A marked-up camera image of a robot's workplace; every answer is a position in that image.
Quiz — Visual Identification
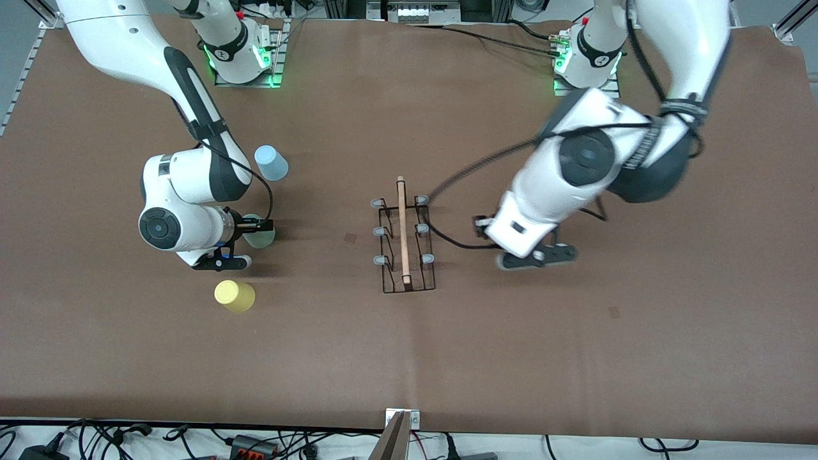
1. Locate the pale green plastic cup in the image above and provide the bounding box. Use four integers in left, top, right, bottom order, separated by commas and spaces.
242, 213, 277, 250

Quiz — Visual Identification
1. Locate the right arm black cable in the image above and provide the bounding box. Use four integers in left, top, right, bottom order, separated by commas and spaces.
192, 139, 275, 222

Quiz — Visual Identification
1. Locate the black wire cup holder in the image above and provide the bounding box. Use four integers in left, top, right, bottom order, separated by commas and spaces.
371, 176, 437, 295

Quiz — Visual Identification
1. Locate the light blue plastic cup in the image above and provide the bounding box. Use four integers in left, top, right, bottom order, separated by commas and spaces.
254, 145, 289, 182

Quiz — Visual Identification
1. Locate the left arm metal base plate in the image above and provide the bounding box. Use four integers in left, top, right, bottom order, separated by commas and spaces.
553, 72, 621, 98

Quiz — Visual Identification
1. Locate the black orange connector block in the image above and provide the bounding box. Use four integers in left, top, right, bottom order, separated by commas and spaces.
229, 434, 280, 458

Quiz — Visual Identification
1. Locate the aluminium corner frame profile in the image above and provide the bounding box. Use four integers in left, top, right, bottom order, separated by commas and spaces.
772, 0, 818, 44

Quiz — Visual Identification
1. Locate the black cable loop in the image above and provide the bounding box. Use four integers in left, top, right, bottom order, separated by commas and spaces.
639, 437, 700, 452

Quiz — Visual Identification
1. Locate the white power strip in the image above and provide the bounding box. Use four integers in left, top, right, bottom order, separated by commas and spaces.
246, 0, 293, 19

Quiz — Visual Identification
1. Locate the grey terminal block device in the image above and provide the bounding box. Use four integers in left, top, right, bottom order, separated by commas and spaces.
382, 0, 462, 24

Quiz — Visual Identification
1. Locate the black power adapter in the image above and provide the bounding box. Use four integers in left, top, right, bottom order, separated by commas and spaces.
19, 433, 70, 460

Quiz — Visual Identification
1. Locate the perforated aluminium side rail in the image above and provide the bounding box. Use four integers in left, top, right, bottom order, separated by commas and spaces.
0, 19, 52, 138

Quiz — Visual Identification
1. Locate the black cable clip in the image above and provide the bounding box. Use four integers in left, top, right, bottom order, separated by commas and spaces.
112, 423, 154, 441

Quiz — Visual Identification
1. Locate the yellow plastic cup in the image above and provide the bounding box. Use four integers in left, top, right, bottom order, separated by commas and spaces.
213, 280, 256, 314

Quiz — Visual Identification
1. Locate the brown table mat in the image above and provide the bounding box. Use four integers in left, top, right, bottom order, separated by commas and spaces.
0, 14, 818, 445

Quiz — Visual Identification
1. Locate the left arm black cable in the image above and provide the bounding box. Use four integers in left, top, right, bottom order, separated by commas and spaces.
425, 0, 707, 251

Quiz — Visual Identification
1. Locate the thick black base cable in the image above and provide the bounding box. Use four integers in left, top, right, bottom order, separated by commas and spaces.
409, 24, 563, 59

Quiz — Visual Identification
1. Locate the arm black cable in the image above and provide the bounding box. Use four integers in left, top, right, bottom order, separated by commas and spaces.
192, 139, 275, 222
425, 0, 707, 251

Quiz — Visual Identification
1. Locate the thin black base cable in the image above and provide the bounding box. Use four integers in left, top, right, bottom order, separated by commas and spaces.
508, 18, 560, 42

